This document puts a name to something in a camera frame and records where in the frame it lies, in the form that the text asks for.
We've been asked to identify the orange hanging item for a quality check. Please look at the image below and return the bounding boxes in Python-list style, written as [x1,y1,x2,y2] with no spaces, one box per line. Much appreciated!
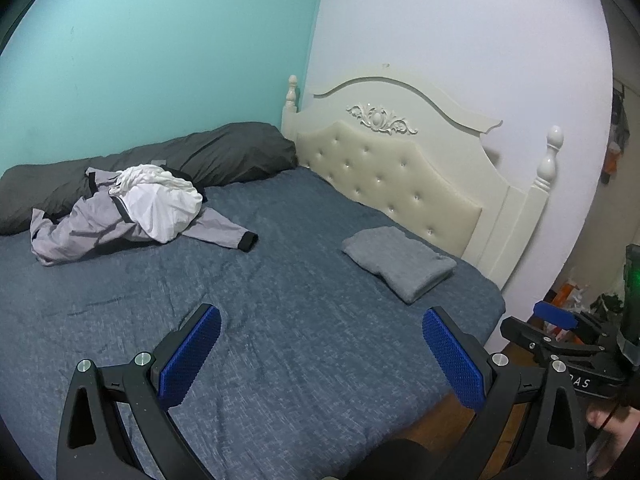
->
[601,141,625,186]

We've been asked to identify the grey knit sweater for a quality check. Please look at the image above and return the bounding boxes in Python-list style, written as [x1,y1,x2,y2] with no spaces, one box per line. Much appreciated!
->
[341,226,458,305]

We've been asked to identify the floor clutter pile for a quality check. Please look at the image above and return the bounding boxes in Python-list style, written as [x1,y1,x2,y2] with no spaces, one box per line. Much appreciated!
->
[547,280,627,343]

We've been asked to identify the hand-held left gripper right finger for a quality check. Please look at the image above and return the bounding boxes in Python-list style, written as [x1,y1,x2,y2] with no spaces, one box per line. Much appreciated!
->
[422,307,588,480]

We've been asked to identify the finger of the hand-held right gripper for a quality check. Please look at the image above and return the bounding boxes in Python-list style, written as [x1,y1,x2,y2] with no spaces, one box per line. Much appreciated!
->
[500,316,556,359]
[532,301,581,333]

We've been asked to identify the blue patterned bedspread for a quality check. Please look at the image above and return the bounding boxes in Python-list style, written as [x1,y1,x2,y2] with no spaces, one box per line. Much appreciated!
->
[0,166,506,480]

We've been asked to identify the dark hanging bag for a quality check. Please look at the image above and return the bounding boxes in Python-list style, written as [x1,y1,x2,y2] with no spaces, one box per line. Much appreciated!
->
[611,82,632,151]

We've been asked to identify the person's right hand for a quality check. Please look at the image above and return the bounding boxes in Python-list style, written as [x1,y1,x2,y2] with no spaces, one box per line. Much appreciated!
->
[586,402,640,480]

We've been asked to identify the light grey jacket black cuffs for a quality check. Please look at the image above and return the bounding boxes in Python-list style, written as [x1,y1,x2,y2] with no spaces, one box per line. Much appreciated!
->
[30,165,259,267]

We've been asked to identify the white garment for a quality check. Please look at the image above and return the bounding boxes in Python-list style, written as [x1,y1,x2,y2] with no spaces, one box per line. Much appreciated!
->
[109,164,204,242]

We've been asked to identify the cream tufted headboard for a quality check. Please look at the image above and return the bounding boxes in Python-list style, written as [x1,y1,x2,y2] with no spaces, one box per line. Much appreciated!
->
[281,64,565,306]

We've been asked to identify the dark grey long pillow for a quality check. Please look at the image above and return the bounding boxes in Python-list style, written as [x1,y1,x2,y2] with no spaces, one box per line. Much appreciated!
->
[0,121,299,236]

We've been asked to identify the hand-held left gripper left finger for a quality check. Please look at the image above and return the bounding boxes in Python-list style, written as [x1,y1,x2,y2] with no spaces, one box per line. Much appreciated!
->
[56,303,222,480]

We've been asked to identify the person's dark trouser leg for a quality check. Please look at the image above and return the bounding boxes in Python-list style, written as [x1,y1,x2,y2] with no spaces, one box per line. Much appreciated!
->
[345,437,451,480]

